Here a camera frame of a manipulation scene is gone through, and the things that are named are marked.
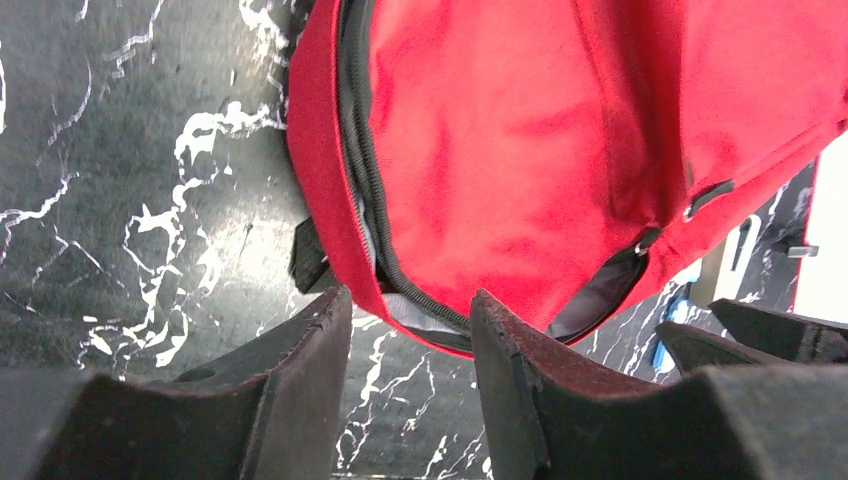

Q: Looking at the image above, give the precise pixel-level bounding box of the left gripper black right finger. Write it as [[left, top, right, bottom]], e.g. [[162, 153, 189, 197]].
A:
[[471, 291, 847, 479]]

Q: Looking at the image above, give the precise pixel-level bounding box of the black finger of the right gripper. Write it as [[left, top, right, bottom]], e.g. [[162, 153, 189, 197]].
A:
[[709, 299, 847, 364], [668, 324, 789, 374]]

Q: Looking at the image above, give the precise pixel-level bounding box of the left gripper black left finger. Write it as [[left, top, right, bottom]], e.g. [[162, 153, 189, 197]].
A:
[[1, 287, 352, 479]]

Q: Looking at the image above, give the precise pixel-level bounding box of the small blue stapler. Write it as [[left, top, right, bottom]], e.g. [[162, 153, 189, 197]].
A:
[[652, 298, 692, 374]]

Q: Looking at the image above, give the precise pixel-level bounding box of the red backpack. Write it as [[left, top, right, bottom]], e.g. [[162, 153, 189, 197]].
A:
[[287, 1, 847, 356]]

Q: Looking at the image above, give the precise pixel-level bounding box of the pink-framed whiteboard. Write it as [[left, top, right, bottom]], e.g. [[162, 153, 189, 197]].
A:
[[793, 134, 847, 324]]

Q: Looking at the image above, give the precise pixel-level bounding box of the grey light-blue stapler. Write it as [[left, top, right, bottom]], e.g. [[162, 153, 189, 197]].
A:
[[689, 215, 762, 308]]

